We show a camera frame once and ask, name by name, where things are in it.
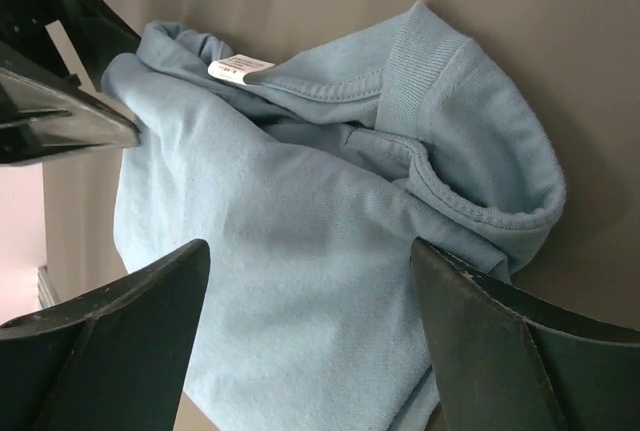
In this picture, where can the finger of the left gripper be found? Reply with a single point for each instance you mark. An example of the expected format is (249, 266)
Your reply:
(44, 117)
(97, 33)

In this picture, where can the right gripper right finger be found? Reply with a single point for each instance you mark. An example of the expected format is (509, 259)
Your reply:
(504, 359)

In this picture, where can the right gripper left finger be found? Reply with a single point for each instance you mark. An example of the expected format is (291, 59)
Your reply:
(114, 358)

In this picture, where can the light blue t shirt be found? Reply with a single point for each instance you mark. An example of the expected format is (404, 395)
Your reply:
(310, 182)

